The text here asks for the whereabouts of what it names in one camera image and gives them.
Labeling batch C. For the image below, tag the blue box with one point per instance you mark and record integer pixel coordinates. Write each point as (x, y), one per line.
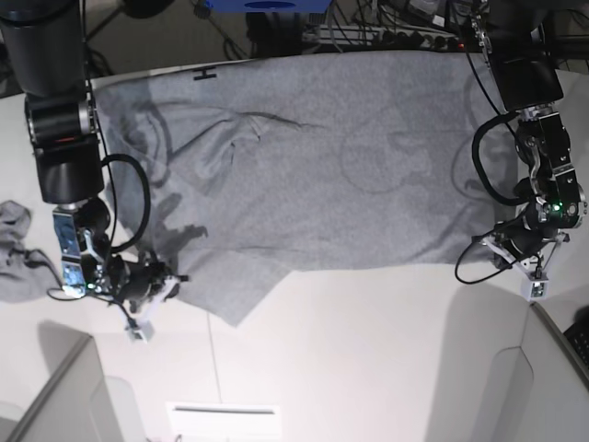
(279, 6)

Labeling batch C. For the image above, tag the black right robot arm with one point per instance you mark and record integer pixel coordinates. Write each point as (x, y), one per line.
(46, 45)

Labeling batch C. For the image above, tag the grey partition panel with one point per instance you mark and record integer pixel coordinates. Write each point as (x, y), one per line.
(508, 378)
(79, 402)

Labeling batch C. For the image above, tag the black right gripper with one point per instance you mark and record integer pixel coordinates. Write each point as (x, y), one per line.
(136, 283)

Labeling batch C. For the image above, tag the grey right partition panel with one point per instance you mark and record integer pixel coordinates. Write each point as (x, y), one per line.
(508, 378)

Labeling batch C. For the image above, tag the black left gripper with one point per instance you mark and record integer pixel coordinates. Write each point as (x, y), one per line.
(519, 243)

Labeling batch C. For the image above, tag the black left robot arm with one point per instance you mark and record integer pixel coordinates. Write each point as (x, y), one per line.
(529, 106)

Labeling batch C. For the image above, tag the crumpled grey garment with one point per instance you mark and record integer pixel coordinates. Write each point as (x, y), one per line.
(26, 274)

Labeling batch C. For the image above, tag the black keyboard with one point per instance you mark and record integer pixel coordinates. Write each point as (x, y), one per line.
(577, 336)

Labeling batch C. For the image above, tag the grey left partition panel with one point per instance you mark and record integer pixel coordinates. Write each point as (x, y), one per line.
(79, 402)

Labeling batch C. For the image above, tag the black power strip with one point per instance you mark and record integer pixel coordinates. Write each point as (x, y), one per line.
(354, 38)

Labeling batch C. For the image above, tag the grey T-shirt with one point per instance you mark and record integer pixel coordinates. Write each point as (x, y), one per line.
(139, 115)

